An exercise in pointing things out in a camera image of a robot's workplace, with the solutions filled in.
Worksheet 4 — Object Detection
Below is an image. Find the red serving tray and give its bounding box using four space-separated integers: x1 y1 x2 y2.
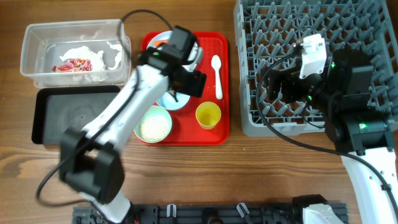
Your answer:
155 31 230 146

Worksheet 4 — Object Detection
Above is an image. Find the white rice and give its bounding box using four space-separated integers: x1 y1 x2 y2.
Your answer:
139 115 170 143

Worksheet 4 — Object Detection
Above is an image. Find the orange carrot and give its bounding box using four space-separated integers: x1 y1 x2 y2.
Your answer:
153 40 168 47

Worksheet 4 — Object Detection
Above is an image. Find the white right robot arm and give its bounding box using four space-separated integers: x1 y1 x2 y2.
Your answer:
259 49 397 223

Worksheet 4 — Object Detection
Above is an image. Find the white plastic spoon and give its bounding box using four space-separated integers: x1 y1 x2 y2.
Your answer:
211 55 223 100

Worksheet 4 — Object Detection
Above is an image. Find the clear plastic waste bin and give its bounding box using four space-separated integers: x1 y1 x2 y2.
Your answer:
20 19 131 88

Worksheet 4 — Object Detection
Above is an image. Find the yellow plastic cup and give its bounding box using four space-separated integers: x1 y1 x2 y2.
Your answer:
195 101 221 129

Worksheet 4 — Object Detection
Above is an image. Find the light blue bowl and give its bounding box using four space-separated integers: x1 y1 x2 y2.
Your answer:
156 92 190 111

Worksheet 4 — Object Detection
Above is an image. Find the grey dishwasher rack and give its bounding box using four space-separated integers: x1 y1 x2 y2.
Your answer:
233 1 397 137

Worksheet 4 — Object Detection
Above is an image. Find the white tissue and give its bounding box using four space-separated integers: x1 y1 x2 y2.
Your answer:
60 42 123 82

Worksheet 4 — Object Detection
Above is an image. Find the red patterned snack wrapper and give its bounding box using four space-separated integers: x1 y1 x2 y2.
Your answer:
52 58 92 73

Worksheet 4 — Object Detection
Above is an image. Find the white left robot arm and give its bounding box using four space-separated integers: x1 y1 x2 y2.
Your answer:
60 26 206 223

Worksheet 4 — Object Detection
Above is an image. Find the black food waste tray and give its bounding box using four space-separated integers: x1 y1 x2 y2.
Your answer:
31 85 120 146

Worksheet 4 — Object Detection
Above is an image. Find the mint green bowl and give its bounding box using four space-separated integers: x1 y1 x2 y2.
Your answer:
134 106 172 144

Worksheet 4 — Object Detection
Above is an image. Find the light blue round plate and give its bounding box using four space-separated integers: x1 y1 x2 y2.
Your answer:
146 30 203 72

